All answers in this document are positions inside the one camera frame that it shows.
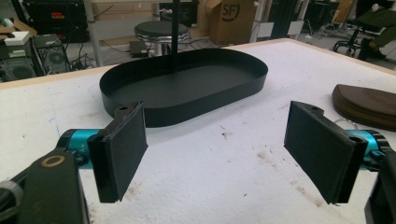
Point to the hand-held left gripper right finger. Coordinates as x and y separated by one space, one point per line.
320 149

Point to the black oval tray with pole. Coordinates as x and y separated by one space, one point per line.
186 90

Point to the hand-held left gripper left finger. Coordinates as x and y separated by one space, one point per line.
120 155

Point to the brown zip pouch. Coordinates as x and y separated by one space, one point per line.
367 104

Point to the brown cardboard box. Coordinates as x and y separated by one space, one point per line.
232 20

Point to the white metal table frame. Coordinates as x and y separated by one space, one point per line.
93 34

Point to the small dark floor box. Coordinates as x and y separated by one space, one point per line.
138 48

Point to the large black equipment case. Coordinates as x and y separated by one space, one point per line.
56 18

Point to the small white box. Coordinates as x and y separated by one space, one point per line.
18 38

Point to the round black chrome stool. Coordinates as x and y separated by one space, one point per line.
160 31

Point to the black office chair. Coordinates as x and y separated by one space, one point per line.
353 39

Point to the black computer tower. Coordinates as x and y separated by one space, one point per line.
53 54

